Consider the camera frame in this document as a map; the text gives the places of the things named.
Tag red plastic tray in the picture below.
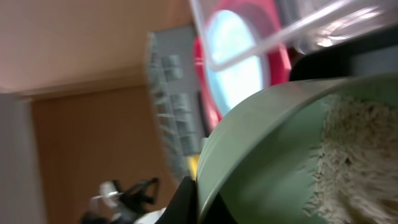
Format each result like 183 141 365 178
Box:
193 0 291 131

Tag clear plastic waste bin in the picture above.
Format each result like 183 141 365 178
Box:
190 0 397 71

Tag black waste tray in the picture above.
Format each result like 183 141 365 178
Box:
289 25 397 82

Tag light blue plate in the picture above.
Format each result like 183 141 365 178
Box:
205 10 271 116

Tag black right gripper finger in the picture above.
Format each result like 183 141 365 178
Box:
155 176 238 224

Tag rice and food scraps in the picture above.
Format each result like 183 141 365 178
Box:
303 95 397 223

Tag grey plastic dishwasher rack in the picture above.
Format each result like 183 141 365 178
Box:
144 26 205 182

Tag yellow plastic cup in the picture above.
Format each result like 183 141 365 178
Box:
187 155 200 179

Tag green bowl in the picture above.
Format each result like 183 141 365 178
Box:
197 73 397 223

